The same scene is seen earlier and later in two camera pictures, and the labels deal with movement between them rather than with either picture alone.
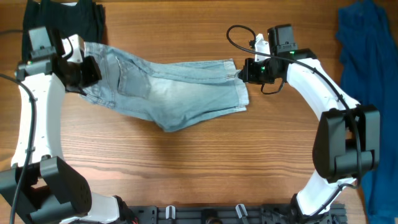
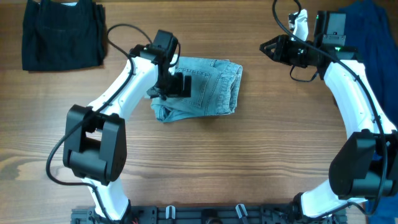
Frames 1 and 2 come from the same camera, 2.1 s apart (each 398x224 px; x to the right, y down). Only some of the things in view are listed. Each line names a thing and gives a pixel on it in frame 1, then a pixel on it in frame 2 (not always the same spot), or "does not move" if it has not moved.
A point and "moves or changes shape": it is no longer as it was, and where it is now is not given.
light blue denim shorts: [170, 95] moves or changes shape
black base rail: [229, 214] does not move
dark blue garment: [369, 56] does not move
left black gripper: [94, 77] -> [177, 89]
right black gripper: [250, 76] -> [282, 43]
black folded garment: [84, 18] does not move
